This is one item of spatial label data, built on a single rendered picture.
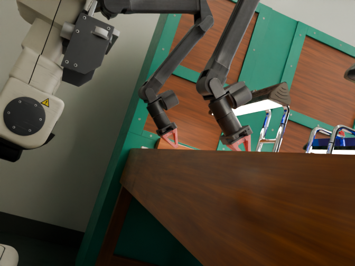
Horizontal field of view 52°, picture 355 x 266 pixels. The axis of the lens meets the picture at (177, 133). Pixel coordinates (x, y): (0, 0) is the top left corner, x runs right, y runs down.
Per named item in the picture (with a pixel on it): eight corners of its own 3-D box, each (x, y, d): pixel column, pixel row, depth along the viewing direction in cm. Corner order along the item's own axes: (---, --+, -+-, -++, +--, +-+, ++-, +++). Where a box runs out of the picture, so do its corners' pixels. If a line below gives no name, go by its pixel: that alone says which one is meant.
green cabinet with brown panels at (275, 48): (128, 131, 186) (184, -34, 197) (118, 134, 239) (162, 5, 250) (344, 205, 216) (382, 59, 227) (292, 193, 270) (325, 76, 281)
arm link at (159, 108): (143, 105, 148) (146, 104, 142) (157, 97, 149) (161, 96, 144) (151, 120, 148) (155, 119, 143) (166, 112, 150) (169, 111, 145)
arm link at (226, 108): (203, 103, 108) (210, 101, 103) (221, 93, 110) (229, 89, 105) (214, 123, 109) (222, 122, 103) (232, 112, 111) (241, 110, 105)
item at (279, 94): (269, 97, 120) (276, 77, 121) (207, 113, 180) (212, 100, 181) (290, 105, 122) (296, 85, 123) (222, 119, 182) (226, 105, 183)
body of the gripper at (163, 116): (170, 126, 153) (162, 111, 152) (176, 125, 143) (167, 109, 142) (157, 134, 151) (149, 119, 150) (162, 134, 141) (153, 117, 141)
